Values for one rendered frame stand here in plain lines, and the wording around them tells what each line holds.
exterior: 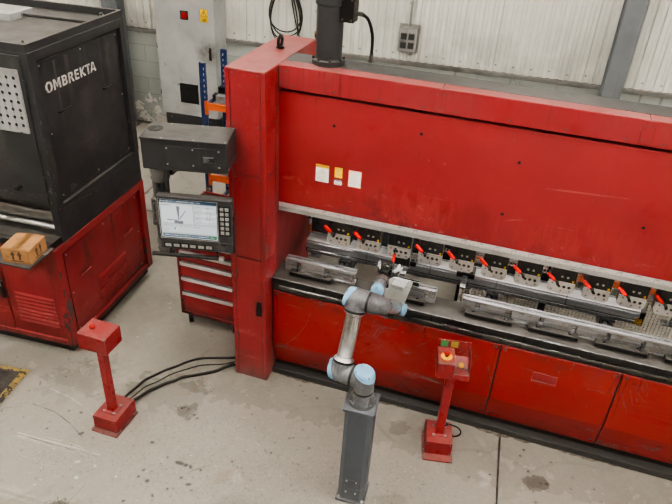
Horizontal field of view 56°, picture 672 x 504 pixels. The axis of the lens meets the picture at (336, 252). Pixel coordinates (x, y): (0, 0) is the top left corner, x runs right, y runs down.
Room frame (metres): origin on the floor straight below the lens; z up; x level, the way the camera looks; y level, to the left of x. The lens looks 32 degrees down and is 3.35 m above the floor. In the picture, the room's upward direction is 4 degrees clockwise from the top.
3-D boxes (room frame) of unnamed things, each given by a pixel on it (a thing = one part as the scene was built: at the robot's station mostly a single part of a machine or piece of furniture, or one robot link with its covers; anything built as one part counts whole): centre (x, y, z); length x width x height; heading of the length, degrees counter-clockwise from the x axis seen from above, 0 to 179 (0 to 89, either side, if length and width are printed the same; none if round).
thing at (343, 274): (3.64, 0.10, 0.92); 0.50 x 0.06 x 0.10; 74
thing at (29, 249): (3.48, 2.06, 1.04); 0.30 x 0.26 x 0.12; 77
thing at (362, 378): (2.57, -0.19, 0.94); 0.13 x 0.12 x 0.14; 67
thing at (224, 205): (3.33, 0.84, 1.42); 0.45 x 0.12 x 0.36; 88
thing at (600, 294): (3.16, -1.56, 1.26); 0.15 x 0.09 x 0.17; 74
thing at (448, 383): (2.99, -0.76, 0.39); 0.05 x 0.05 x 0.54; 85
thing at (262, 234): (3.92, 0.46, 1.15); 0.85 x 0.25 x 2.30; 164
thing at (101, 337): (3.01, 1.42, 0.41); 0.25 x 0.20 x 0.83; 164
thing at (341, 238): (3.60, -0.02, 1.26); 0.15 x 0.09 x 0.17; 74
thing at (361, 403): (2.57, -0.20, 0.82); 0.15 x 0.15 x 0.10
